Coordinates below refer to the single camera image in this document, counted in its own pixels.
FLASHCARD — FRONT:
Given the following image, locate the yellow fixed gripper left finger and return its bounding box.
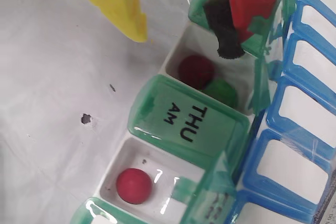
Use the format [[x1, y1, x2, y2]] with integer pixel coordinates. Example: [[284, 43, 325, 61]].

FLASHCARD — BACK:
[[64, 0, 148, 43]]

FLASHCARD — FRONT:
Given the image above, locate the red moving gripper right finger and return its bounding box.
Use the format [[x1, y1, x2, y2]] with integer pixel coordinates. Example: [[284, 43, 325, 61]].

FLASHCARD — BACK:
[[203, 0, 285, 59]]

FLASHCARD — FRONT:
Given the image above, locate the red ball pill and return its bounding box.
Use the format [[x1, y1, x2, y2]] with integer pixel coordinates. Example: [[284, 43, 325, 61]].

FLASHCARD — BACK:
[[177, 55, 215, 90], [116, 168, 153, 205]]

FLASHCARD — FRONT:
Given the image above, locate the green ball pill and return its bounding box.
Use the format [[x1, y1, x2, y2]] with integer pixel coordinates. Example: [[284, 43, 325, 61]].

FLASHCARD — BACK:
[[203, 78, 239, 109]]

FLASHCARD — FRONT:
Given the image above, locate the weekly pill organizer box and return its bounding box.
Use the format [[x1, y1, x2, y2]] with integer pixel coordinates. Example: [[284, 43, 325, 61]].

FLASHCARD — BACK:
[[69, 0, 336, 224]]

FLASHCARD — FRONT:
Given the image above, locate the white tablecloth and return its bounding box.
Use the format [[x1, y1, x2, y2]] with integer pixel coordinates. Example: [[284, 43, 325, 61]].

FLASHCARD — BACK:
[[0, 0, 218, 224]]

